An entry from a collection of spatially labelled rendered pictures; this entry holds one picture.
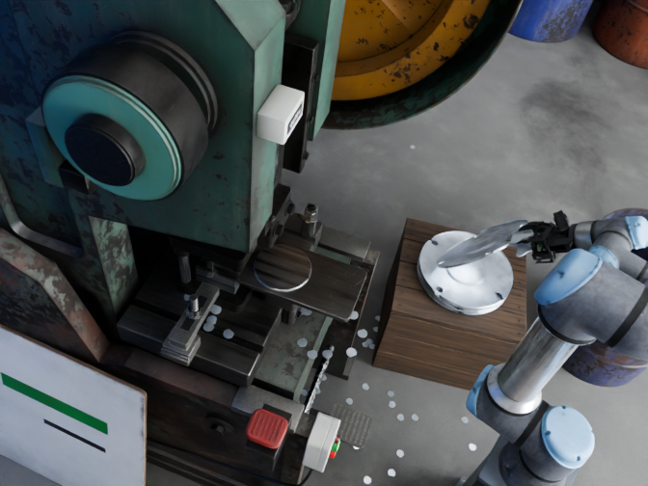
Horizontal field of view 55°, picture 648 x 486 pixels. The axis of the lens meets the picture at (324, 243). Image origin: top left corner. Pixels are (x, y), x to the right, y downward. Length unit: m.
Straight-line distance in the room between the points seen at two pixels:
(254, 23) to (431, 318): 1.25
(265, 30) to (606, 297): 0.66
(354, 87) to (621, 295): 0.68
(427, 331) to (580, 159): 1.51
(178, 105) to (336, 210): 1.83
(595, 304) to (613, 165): 2.16
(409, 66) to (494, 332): 0.89
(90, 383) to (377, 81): 0.91
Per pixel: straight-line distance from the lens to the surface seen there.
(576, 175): 3.04
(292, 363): 1.36
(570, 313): 1.10
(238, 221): 0.94
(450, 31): 1.25
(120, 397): 1.46
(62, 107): 0.77
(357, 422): 1.85
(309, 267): 1.32
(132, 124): 0.72
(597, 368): 2.28
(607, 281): 1.08
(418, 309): 1.85
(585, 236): 1.59
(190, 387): 1.36
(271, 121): 0.80
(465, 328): 1.86
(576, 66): 3.78
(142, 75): 0.72
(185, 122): 0.73
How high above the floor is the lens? 1.84
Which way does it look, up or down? 50 degrees down
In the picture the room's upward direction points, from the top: 10 degrees clockwise
